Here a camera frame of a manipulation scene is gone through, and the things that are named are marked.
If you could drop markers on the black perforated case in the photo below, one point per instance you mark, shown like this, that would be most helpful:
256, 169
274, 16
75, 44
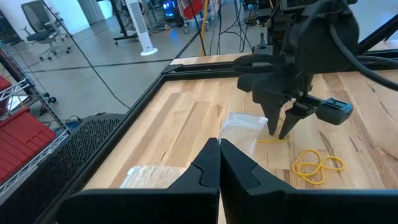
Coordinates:
62, 155

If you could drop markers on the blue lit computer tower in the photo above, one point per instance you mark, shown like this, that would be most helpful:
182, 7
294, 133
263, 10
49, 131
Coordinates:
169, 7

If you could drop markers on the yellow rubber band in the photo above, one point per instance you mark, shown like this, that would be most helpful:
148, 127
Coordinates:
343, 164
267, 141
294, 165

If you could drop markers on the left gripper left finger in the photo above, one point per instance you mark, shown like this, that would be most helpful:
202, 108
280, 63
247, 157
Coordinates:
140, 208

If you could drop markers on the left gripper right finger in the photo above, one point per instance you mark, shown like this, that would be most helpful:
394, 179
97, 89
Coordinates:
280, 208

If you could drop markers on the white tower fan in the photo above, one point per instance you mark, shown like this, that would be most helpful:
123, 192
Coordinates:
140, 25

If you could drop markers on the black aluminium table frame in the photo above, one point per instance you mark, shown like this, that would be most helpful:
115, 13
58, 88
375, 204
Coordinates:
199, 72

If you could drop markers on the red plastic bin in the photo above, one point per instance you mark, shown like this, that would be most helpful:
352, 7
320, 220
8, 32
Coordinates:
21, 140

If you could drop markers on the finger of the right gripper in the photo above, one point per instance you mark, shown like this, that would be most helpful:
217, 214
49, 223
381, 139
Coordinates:
293, 116
270, 105

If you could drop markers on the grey office chair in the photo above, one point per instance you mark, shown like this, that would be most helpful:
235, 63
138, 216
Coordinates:
37, 12

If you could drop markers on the black rolling stand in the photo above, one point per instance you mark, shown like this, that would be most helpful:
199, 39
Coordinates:
119, 21

